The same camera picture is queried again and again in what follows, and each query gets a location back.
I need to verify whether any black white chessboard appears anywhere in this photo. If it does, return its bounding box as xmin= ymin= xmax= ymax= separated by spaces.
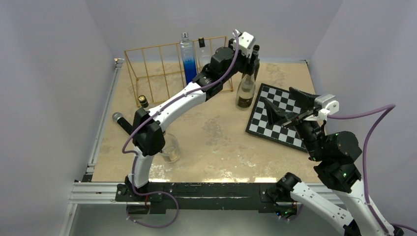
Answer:
xmin=245 ymin=83 xmax=320 ymax=153

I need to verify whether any clear bottle black cap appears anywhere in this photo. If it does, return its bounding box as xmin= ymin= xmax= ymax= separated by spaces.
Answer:
xmin=197 ymin=37 xmax=211 ymax=71

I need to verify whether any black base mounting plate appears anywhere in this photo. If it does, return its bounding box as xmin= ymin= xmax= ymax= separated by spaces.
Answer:
xmin=116 ymin=181 xmax=308 ymax=216

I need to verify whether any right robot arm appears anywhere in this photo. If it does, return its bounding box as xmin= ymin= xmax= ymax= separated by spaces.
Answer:
xmin=263 ymin=88 xmax=404 ymax=236

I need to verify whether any clear bottle gold white label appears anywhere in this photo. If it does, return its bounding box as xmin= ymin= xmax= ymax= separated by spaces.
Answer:
xmin=160 ymin=132 xmax=180 ymax=163

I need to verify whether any clear bottle black gold label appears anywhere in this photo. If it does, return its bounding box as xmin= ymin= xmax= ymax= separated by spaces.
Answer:
xmin=138 ymin=95 xmax=149 ymax=109

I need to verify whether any clear bottle dark label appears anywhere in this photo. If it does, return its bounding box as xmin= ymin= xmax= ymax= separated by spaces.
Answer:
xmin=236 ymin=73 xmax=256 ymax=110

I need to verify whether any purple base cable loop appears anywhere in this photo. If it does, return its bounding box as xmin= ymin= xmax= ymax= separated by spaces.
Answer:
xmin=126 ymin=190 xmax=180 ymax=228

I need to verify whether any tall blue gradient bottle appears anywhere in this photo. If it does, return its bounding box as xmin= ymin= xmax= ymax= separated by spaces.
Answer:
xmin=179 ymin=32 xmax=197 ymax=84

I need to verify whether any black microphone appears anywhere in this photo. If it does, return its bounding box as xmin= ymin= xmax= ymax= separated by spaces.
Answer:
xmin=112 ymin=112 xmax=132 ymax=135

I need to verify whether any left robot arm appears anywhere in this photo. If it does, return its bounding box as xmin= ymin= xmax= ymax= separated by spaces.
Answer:
xmin=125 ymin=45 xmax=260 ymax=201

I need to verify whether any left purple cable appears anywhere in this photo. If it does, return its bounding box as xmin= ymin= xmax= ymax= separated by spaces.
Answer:
xmin=121 ymin=29 xmax=240 ymax=196

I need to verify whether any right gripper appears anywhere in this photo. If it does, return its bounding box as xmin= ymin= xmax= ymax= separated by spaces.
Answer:
xmin=262 ymin=86 xmax=324 ymax=159

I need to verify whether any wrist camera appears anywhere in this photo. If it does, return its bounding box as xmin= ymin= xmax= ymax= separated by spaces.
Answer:
xmin=232 ymin=29 xmax=256 ymax=58
xmin=304 ymin=94 xmax=340 ymax=121

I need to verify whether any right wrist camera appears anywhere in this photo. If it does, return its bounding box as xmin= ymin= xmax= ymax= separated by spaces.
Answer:
xmin=304 ymin=94 xmax=340 ymax=121

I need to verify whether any dark green wine bottle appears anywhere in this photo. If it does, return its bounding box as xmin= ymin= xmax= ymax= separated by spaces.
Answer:
xmin=251 ymin=44 xmax=260 ymax=81

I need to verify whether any gold wire wine rack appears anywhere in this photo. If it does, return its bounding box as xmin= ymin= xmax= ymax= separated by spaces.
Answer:
xmin=124 ymin=36 xmax=234 ymax=104

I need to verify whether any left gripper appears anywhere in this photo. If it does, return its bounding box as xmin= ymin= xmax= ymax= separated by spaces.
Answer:
xmin=220 ymin=39 xmax=259 ymax=84

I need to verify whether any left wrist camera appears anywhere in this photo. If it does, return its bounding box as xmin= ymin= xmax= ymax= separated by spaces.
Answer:
xmin=232 ymin=29 xmax=256 ymax=58

